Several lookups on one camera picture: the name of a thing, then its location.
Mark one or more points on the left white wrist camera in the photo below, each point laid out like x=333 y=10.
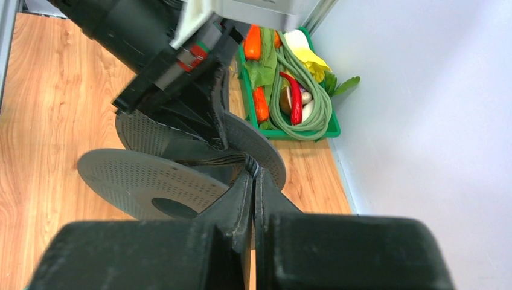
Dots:
x=281 y=15

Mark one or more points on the green plastic tray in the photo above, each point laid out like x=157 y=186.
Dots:
x=330 y=84

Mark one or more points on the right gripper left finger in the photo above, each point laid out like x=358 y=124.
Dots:
x=211 y=251

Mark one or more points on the orange toy sausage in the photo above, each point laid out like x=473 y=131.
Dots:
x=261 y=107

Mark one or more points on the dark grey cable spool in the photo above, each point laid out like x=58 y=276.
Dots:
x=161 y=173

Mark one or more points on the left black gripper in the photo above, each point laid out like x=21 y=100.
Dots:
x=175 y=89

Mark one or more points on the toy napa cabbage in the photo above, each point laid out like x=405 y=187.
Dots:
x=298 y=43

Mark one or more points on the green toy leaf vegetable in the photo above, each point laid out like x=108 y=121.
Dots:
x=262 y=72

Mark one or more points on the green toy long beans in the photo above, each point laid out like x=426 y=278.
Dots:
x=315 y=121

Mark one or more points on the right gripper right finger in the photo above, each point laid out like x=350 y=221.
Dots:
x=297 y=250

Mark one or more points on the orange toy carrot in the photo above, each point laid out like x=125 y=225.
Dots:
x=252 y=44

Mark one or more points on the red toy chili pepper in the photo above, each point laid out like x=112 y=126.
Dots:
x=291 y=100

